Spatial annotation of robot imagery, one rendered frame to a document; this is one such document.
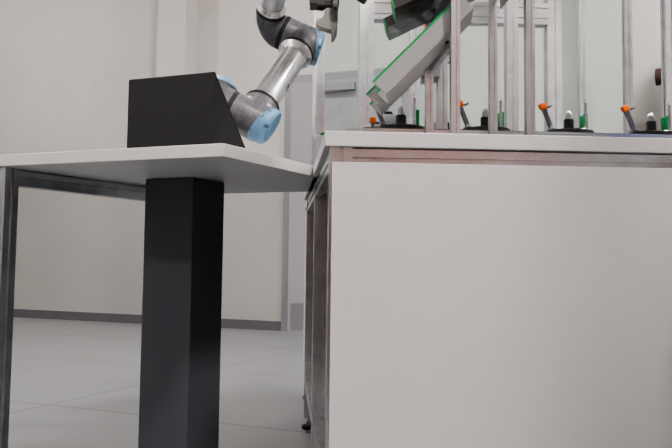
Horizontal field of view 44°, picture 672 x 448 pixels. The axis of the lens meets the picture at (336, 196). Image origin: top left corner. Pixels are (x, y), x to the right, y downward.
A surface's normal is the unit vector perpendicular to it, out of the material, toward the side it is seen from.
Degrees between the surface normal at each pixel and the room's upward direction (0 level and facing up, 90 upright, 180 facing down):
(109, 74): 90
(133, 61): 90
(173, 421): 90
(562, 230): 90
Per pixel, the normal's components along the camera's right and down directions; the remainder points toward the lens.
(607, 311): 0.07, -0.07
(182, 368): -0.40, -0.07
